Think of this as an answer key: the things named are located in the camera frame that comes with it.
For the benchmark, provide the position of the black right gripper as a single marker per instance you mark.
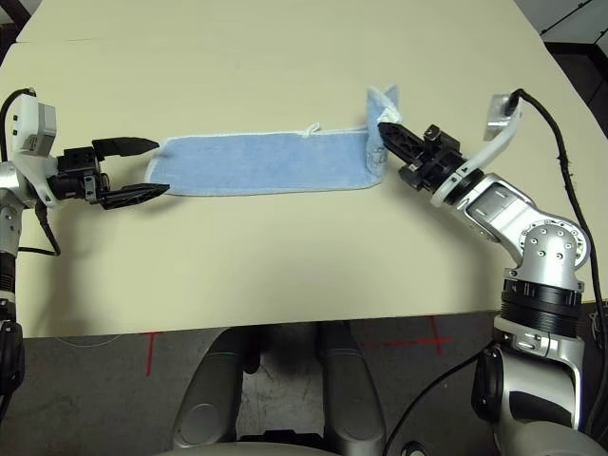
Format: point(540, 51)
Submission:
point(437, 164)

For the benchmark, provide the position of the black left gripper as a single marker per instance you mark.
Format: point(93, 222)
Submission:
point(76, 176)

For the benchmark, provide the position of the light blue towel white trim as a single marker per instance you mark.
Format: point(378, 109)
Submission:
point(261, 161)

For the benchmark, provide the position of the black cabinet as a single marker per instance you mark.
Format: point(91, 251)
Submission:
point(579, 71)

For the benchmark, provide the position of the black tripod stand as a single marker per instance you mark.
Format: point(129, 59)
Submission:
point(565, 16)

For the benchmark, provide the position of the grey robot torso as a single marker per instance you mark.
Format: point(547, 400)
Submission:
point(237, 446)

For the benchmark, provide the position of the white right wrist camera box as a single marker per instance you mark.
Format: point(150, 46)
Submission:
point(499, 142)

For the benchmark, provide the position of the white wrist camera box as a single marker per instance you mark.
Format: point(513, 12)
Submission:
point(499, 142)
point(28, 119)

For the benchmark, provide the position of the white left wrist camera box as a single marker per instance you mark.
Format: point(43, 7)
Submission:
point(28, 119)

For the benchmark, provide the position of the side table black frame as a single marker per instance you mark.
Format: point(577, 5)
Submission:
point(14, 12)

